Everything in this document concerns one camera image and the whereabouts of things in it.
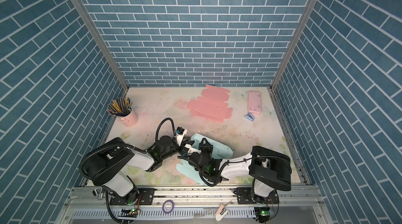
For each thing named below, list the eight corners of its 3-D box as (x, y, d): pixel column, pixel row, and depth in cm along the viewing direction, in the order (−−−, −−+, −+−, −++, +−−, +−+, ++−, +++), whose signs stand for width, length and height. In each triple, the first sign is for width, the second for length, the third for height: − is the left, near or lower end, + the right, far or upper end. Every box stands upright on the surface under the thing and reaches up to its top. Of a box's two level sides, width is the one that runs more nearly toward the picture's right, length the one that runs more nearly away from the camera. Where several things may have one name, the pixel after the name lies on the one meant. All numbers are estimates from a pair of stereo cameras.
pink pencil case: (247, 112, 109) (248, 109, 107) (247, 92, 122) (248, 89, 119) (260, 114, 108) (261, 111, 106) (259, 94, 121) (260, 91, 118)
